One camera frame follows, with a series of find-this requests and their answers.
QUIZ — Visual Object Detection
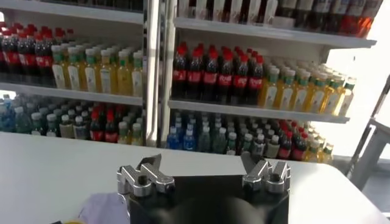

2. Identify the small blue drink bottle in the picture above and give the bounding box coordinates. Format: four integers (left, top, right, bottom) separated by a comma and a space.
166, 126, 180, 150
182, 129, 197, 152

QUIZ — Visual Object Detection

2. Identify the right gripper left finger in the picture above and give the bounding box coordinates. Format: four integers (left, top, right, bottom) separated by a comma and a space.
116, 153, 176, 198

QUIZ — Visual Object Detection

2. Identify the small yellow juice bottle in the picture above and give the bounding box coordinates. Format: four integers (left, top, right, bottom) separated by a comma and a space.
319, 142, 335, 165
117, 121, 130, 145
130, 122, 143, 146
304, 139, 321, 163

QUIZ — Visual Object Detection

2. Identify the small cola bottle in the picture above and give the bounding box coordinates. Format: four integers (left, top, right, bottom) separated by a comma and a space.
90, 111, 105, 142
277, 130, 293, 159
291, 132, 308, 161
104, 114, 119, 144

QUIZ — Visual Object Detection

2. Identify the purple t-shirt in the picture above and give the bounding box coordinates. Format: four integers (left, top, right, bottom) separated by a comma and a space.
77, 191, 130, 224

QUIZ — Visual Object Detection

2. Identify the small dark bottle white cap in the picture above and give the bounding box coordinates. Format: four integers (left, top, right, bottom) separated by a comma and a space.
265, 135, 280, 159
30, 112, 45, 136
240, 133, 254, 155
73, 116, 88, 140
59, 114, 74, 139
225, 132, 238, 156
45, 113, 60, 138
252, 133, 266, 158

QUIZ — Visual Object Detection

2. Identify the cola bottle red cap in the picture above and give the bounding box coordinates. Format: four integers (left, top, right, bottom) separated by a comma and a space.
1, 30, 20, 80
202, 50, 219, 102
216, 52, 234, 103
18, 32, 37, 83
232, 54, 249, 105
247, 55, 264, 106
186, 48, 202, 100
172, 45, 188, 99
35, 30, 53, 86

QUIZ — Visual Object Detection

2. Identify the grey metal shelf unit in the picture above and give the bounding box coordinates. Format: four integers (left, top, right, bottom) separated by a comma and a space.
158, 0, 378, 167
0, 0, 161, 149

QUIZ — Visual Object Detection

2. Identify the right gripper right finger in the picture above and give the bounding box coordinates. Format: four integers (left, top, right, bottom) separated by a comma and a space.
239, 151, 292, 195

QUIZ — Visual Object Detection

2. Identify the dark slanted frame post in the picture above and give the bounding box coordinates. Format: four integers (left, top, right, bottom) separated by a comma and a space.
370, 74, 390, 120

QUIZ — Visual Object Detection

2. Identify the grey metal frame table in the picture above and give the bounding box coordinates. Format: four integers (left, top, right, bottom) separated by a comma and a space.
346, 117, 390, 191

